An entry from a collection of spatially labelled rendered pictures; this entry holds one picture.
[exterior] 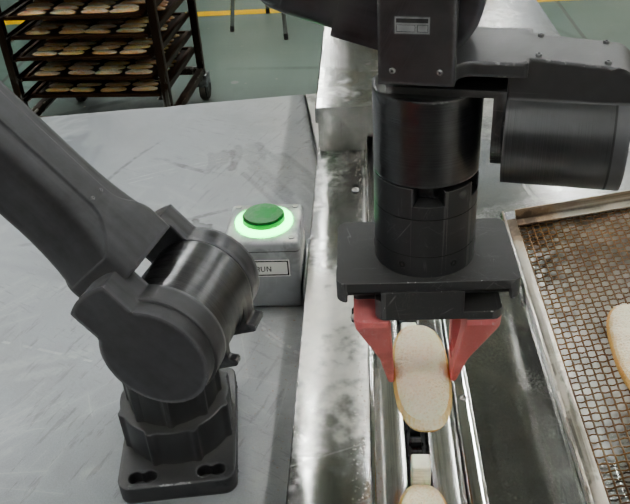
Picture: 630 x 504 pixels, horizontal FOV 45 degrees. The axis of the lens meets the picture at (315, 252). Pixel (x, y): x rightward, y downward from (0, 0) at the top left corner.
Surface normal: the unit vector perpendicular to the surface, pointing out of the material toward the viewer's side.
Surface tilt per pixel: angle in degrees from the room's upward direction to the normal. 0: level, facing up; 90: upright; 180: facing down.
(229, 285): 56
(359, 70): 0
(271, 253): 90
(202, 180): 0
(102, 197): 48
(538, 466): 0
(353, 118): 90
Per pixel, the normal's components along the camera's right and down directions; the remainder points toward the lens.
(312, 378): -0.06, -0.83
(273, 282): -0.04, 0.56
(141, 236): 0.67, -0.48
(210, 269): 0.45, -0.65
